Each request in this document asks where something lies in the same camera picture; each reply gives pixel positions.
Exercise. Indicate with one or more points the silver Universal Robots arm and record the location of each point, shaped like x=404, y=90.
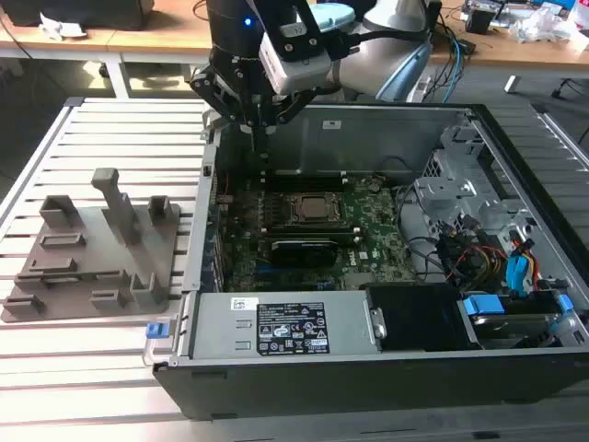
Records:
x=368, y=60

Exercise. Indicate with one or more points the hard disk in blue carrier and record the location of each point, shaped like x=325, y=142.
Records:
x=511, y=322

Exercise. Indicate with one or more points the CPU socket with silver CPU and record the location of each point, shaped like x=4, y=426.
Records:
x=317, y=207

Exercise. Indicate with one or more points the black open PC case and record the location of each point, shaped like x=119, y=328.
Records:
x=368, y=382

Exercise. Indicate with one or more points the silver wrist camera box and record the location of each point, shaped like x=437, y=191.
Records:
x=294, y=53

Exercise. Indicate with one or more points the clear crumpled plastic bags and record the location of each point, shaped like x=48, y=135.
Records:
x=547, y=23

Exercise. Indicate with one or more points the wooden desk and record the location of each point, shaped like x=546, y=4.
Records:
x=152, y=37

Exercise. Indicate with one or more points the green motherboard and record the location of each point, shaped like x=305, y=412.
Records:
x=368, y=230

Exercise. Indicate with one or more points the grey power supply box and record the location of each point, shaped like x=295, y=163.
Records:
x=221, y=331

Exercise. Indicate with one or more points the black graphics card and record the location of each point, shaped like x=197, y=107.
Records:
x=303, y=253

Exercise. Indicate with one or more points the grey parts rack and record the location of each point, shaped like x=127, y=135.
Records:
x=106, y=258

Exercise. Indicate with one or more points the round silver coin battery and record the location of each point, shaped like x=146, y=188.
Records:
x=373, y=187

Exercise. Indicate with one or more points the crumpled white paper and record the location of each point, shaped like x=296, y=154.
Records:
x=60, y=26

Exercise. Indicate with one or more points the white power strip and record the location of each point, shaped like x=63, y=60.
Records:
x=421, y=87

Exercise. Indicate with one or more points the silver metal drive cage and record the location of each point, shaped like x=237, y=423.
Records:
x=451, y=193

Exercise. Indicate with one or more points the small black device box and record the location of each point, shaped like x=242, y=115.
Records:
x=479, y=19

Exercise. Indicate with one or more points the blue case latch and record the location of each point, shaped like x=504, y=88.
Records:
x=155, y=330

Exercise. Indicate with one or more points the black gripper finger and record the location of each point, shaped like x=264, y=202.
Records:
x=221, y=94
x=292, y=108

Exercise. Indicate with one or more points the black box on desk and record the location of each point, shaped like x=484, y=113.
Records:
x=92, y=11

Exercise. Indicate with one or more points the black plastic fan shroud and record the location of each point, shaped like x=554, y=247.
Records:
x=414, y=317

